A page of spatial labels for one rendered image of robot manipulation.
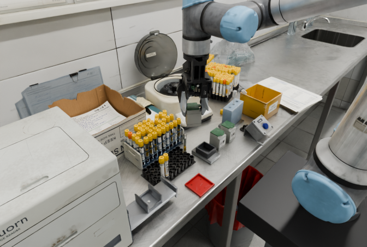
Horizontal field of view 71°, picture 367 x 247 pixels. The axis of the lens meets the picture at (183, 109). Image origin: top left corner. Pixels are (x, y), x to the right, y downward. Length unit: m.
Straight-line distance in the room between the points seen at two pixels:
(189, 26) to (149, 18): 0.66
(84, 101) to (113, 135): 0.28
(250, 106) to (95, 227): 0.80
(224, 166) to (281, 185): 0.21
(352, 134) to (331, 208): 0.15
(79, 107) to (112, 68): 0.24
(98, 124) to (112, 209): 0.50
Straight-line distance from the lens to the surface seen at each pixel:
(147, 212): 0.75
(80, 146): 0.57
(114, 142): 0.92
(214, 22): 0.60
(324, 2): 0.62
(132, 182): 0.88
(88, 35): 1.14
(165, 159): 0.80
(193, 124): 0.83
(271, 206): 0.75
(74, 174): 0.51
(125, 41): 1.24
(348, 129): 0.52
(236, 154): 0.98
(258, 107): 1.14
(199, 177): 0.88
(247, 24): 0.59
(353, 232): 0.80
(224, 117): 1.06
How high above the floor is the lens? 1.52
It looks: 32 degrees down
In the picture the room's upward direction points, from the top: straight up
